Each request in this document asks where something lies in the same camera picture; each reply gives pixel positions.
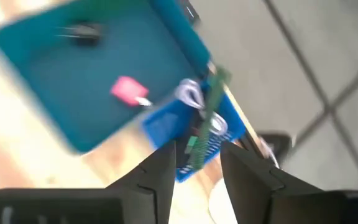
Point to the small blue plastic bin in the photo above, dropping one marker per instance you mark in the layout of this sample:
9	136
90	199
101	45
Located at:
163	124

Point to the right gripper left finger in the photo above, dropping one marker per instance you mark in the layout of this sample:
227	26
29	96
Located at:
157	180

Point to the black power adapter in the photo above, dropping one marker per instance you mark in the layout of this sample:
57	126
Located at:
84	32

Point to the large teal plastic bin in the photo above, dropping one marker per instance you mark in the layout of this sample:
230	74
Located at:
73	93

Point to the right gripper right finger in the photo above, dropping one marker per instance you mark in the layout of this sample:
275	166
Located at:
250	186

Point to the pink USB wall charger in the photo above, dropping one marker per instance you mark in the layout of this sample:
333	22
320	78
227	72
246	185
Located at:
129	90

